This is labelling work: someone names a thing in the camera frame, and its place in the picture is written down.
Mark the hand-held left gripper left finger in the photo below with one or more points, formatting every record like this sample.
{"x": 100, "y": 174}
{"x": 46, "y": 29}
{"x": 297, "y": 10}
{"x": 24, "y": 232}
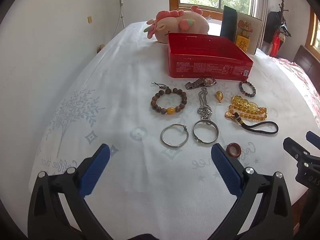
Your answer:
{"x": 96, "y": 170}

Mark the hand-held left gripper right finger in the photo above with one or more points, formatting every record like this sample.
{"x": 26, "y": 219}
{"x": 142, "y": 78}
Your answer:
{"x": 225, "y": 170}

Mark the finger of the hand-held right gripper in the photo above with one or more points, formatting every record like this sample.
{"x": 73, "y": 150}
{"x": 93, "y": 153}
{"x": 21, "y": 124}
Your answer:
{"x": 295, "y": 148}
{"x": 313, "y": 137}

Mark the wide silver bangle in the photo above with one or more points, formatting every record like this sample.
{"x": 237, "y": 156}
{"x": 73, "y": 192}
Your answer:
{"x": 199, "y": 140}

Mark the thin silver bangle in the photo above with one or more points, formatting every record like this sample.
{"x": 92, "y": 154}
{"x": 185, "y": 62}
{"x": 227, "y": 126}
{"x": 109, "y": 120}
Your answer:
{"x": 175, "y": 145}

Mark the small gold pendant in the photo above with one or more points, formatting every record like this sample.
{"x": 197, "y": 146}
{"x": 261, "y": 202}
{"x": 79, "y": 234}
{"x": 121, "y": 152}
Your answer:
{"x": 219, "y": 96}

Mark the silver wristwatch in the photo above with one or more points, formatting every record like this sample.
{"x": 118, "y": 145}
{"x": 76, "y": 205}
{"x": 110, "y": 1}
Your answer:
{"x": 200, "y": 82}

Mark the red plastic box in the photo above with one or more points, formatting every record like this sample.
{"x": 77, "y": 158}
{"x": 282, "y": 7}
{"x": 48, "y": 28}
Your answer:
{"x": 207, "y": 67}

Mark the pink floral blanket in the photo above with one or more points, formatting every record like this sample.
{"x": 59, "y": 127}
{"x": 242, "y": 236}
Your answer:
{"x": 300, "y": 80}

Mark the dark wooden headboard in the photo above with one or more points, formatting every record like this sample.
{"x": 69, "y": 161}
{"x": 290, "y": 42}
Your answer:
{"x": 306, "y": 58}

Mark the red bottle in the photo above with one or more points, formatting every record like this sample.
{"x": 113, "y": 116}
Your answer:
{"x": 275, "y": 45}

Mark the small wooden framed window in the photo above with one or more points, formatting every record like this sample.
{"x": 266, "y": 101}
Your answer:
{"x": 315, "y": 32}

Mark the black coat rack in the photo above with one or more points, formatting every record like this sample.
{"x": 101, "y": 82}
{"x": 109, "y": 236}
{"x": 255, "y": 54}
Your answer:
{"x": 281, "y": 20}

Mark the open gift box with figurine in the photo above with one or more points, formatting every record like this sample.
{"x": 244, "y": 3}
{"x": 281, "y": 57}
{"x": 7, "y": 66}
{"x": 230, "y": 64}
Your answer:
{"x": 252, "y": 30}

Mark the dark green book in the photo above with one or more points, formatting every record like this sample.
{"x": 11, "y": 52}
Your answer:
{"x": 228, "y": 22}

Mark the white curtain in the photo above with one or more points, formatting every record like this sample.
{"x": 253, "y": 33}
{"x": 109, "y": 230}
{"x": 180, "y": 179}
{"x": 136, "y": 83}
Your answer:
{"x": 261, "y": 2}

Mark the pink plush toy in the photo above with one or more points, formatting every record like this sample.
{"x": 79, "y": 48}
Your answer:
{"x": 175, "y": 22}

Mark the small beige wall fitting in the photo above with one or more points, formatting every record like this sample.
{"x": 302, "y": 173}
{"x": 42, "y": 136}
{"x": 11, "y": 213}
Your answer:
{"x": 101, "y": 47}

